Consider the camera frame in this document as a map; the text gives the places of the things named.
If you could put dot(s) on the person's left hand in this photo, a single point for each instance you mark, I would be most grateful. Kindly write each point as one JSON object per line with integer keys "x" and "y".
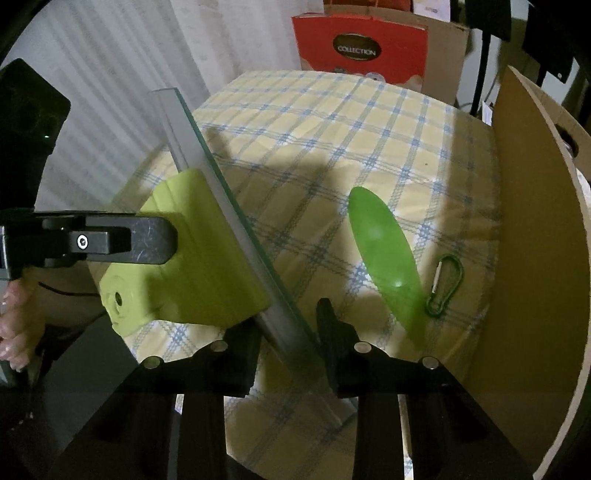
{"x": 18, "y": 323}

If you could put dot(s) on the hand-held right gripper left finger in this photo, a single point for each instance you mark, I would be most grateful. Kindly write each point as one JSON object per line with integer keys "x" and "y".
{"x": 242, "y": 369}

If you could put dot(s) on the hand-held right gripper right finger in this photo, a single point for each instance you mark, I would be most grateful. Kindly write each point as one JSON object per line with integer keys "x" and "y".
{"x": 330, "y": 350}

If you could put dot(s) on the glossy green shoehorn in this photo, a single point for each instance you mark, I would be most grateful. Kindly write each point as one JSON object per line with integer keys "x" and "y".
{"x": 383, "y": 249}

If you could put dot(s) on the brown cardboard box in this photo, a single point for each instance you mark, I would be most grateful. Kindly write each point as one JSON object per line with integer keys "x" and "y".
{"x": 448, "y": 60}

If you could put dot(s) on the small white box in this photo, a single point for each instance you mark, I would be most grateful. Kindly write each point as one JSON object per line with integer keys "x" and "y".
{"x": 431, "y": 9}

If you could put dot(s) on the red gift box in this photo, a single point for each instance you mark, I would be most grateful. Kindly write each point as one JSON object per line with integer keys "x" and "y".
{"x": 314, "y": 50}

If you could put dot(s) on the black metal stand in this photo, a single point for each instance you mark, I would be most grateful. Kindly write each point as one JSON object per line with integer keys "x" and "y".
{"x": 482, "y": 69}

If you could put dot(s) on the yellow checked tablecloth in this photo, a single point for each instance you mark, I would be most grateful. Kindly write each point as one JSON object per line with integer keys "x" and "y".
{"x": 300, "y": 138}

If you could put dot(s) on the green carabiner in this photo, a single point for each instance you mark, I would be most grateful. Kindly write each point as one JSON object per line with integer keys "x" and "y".
{"x": 437, "y": 278}

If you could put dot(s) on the orange patterned box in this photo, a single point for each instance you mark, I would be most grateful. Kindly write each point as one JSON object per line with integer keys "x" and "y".
{"x": 392, "y": 3}

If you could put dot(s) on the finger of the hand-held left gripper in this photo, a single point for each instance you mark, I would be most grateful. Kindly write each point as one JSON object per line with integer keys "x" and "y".
{"x": 143, "y": 240}

